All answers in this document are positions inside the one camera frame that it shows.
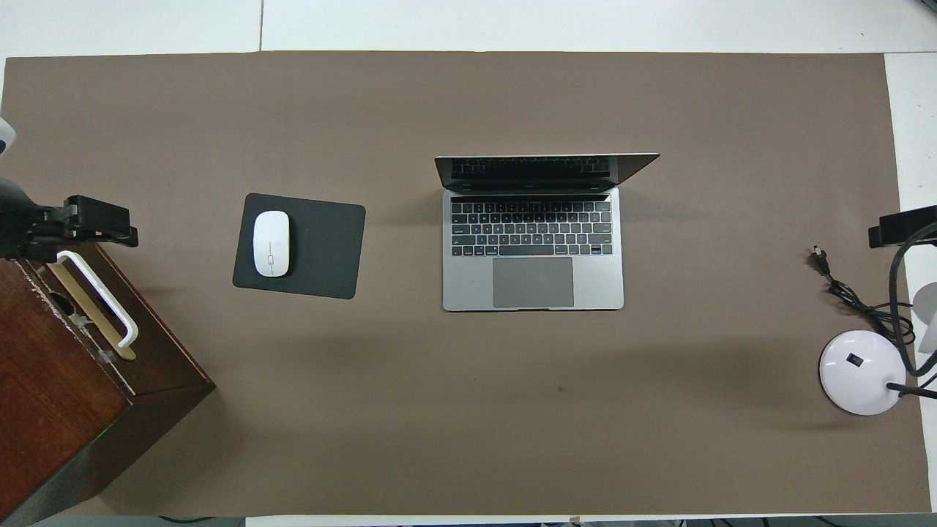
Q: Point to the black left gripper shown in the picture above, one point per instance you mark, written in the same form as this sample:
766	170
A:
22	223

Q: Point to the silver grey laptop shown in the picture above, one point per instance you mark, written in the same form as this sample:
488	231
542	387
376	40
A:
468	285

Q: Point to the white desk lamp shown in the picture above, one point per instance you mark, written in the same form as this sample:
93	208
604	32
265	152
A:
860	373

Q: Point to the white computer mouse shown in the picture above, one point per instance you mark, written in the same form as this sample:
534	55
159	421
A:
271	244

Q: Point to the dark brown wooden box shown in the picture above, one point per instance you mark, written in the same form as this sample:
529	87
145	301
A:
51	395

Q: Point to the black mouse pad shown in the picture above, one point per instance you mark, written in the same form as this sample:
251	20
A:
322	249

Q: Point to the brown paper table mat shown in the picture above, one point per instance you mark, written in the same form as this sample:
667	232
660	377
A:
468	410

